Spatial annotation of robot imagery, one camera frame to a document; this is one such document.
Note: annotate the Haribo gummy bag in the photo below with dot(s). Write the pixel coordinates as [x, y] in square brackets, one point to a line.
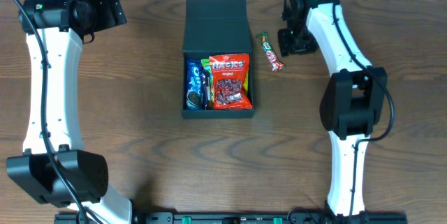
[206, 67]

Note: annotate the green red KitKat bar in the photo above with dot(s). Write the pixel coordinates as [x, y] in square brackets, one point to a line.
[269, 51]

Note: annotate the yellow Hacks candy bag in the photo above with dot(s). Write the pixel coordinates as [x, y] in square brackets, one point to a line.
[246, 83]

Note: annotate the black box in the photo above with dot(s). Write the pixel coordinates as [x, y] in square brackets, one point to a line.
[214, 27]

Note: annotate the red Hacks candy bag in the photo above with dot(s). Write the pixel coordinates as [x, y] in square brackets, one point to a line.
[229, 73]

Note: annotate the dark blue candy bar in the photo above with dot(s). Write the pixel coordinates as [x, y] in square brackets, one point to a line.
[207, 103]

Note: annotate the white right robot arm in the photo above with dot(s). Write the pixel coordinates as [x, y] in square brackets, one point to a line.
[352, 101]

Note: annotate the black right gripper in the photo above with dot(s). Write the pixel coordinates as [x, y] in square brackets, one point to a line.
[298, 42]

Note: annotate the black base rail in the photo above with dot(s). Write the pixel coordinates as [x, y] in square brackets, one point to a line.
[294, 218]

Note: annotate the blue Oreo pack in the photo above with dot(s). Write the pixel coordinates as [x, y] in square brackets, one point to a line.
[194, 93]

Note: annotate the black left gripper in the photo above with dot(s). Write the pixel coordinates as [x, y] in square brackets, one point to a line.
[114, 11]

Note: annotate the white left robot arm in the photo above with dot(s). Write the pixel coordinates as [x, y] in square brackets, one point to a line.
[54, 167]

